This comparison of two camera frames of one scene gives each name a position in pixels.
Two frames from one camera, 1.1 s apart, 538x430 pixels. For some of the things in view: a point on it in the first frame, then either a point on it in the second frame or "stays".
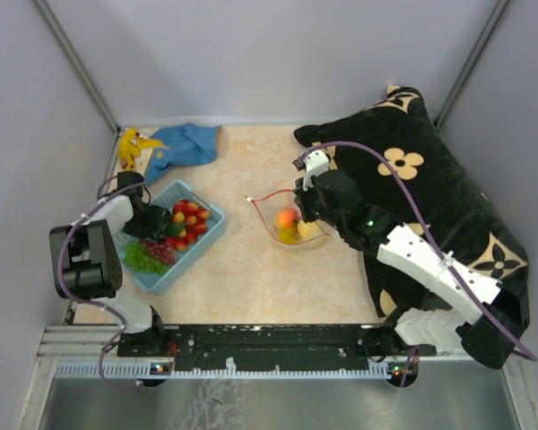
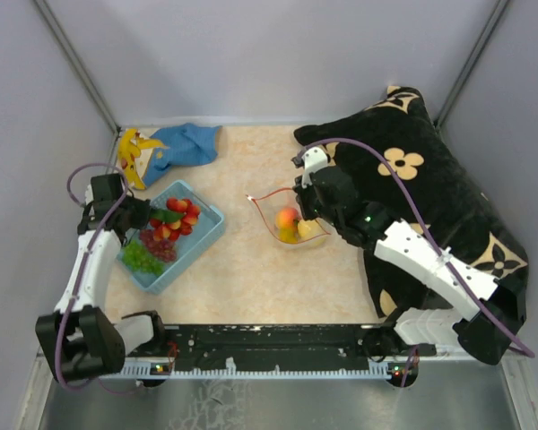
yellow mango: x=287 y=236 stays
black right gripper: x=302 y=196 stays
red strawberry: x=203 y=213 -> x=194 y=210
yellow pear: x=308 y=230 stays
